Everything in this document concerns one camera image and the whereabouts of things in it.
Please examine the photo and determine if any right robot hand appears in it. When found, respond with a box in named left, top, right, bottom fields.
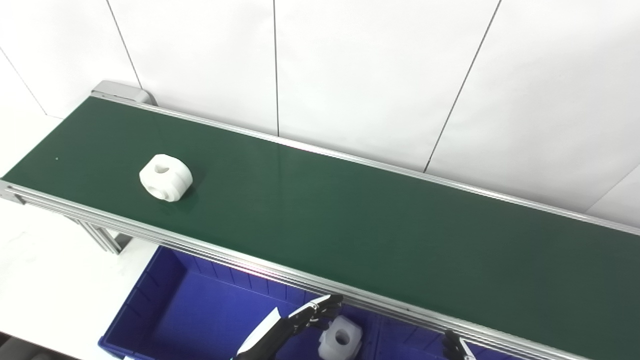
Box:
left=442, top=330, right=477, bottom=360

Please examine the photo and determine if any blue plastic bin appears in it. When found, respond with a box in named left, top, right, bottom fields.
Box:
left=369, top=312, right=551, bottom=360
left=98, top=245, right=375, bottom=360

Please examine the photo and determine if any white blocky part with hole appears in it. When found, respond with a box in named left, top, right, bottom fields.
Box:
left=318, top=315, right=363, bottom=360

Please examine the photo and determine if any grey conveyor end cap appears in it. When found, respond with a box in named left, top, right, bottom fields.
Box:
left=91, top=80, right=158, bottom=107

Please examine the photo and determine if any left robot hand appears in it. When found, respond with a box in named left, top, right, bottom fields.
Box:
left=234, top=294, right=345, bottom=360

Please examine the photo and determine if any aluminium conveyor support leg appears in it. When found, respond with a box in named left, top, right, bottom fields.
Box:
left=75, top=219, right=134, bottom=256

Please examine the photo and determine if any green conveyor belt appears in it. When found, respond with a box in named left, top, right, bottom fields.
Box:
left=0, top=93, right=640, bottom=360
left=2, top=96, right=640, bottom=360

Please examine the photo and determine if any white round part with hole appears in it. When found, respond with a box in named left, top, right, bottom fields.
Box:
left=139, top=154, right=194, bottom=203

